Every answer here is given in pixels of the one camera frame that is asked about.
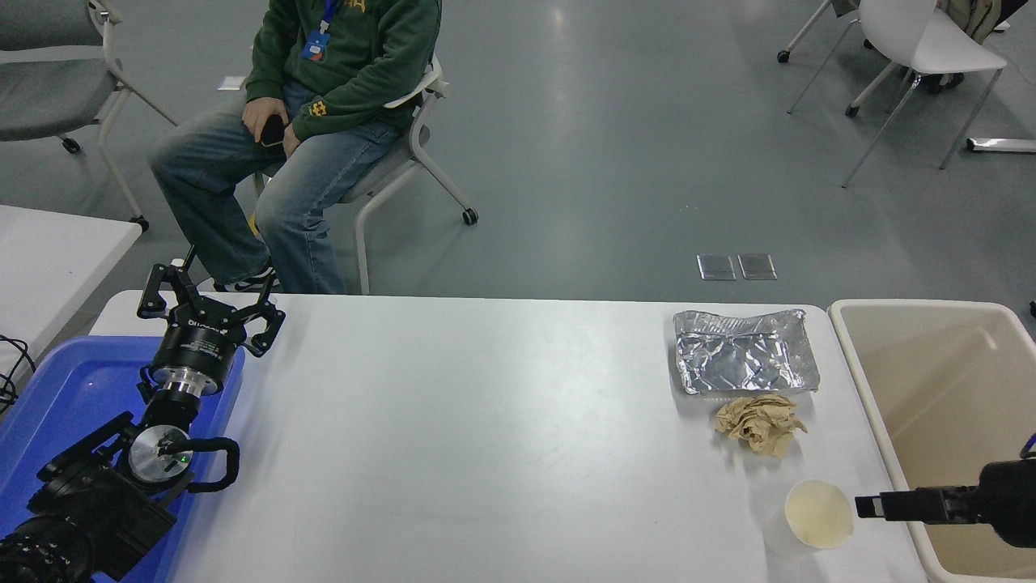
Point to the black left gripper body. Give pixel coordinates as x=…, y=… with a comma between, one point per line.
x=198, y=344

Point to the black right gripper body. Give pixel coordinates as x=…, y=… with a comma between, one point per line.
x=1012, y=502

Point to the white paper cup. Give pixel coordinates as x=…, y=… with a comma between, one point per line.
x=817, y=514

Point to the dark mobile phone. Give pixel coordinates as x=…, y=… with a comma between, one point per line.
x=273, y=131

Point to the silver foil tray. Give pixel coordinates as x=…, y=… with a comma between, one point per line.
x=745, y=356

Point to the person's left hand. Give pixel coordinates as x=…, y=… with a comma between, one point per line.
x=290, y=142

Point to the person's right hand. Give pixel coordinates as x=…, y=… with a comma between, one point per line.
x=263, y=109

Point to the large pale plastic bin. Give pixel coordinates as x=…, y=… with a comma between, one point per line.
x=955, y=389

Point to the white side table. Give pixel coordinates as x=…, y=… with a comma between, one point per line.
x=48, y=267

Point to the blue plastic tray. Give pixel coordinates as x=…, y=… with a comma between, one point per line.
x=65, y=397

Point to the crumpled tan paper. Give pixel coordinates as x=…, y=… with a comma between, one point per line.
x=757, y=425

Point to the white grey castor chair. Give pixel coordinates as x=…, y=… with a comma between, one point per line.
x=376, y=178

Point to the silver floor socket plate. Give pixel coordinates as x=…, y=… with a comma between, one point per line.
x=716, y=267
x=757, y=266

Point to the seated person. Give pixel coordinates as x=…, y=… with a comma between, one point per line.
x=356, y=48

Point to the white table foot bar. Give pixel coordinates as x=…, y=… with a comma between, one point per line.
x=1004, y=145

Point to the white shell chair metal legs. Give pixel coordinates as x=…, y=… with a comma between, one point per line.
x=931, y=40

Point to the beige garment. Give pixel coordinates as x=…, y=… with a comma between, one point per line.
x=967, y=18

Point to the grey armchair with white frame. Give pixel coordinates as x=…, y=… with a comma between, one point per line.
x=40, y=97

